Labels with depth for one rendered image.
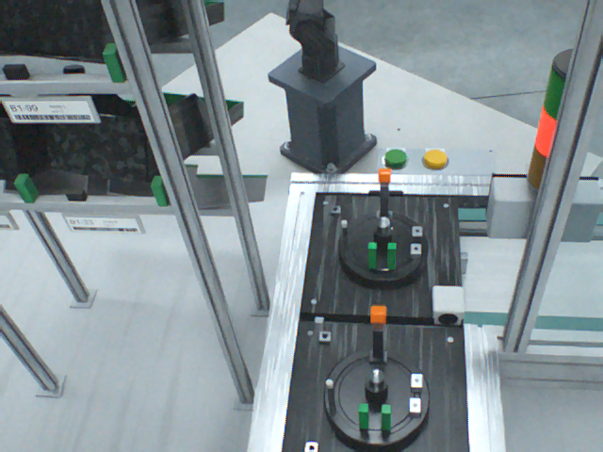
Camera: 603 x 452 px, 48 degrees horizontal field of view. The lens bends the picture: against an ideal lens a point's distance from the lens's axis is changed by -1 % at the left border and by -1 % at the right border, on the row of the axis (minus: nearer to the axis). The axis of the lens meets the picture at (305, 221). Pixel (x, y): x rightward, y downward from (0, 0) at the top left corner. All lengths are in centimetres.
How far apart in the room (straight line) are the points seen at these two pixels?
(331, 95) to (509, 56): 199
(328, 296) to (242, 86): 70
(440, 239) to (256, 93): 65
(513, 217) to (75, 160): 50
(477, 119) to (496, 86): 149
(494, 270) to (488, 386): 24
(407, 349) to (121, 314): 51
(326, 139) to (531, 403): 59
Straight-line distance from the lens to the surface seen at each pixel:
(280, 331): 103
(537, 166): 77
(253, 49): 171
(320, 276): 106
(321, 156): 133
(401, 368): 95
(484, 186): 121
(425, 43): 320
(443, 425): 94
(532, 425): 108
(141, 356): 117
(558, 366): 106
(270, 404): 98
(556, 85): 70
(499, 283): 113
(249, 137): 146
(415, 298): 104
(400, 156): 123
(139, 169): 76
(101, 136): 77
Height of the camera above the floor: 182
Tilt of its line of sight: 49 degrees down
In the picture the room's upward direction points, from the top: 8 degrees counter-clockwise
